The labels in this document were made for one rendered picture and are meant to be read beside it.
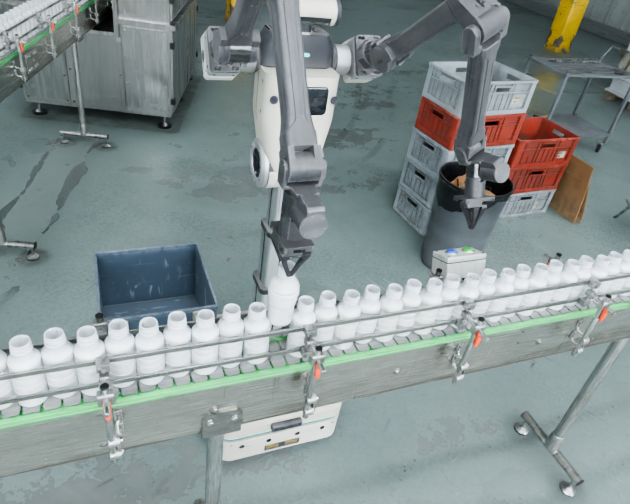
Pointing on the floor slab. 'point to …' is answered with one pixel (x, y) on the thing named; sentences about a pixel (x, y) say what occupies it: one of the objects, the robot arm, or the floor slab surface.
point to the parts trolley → (583, 91)
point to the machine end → (125, 61)
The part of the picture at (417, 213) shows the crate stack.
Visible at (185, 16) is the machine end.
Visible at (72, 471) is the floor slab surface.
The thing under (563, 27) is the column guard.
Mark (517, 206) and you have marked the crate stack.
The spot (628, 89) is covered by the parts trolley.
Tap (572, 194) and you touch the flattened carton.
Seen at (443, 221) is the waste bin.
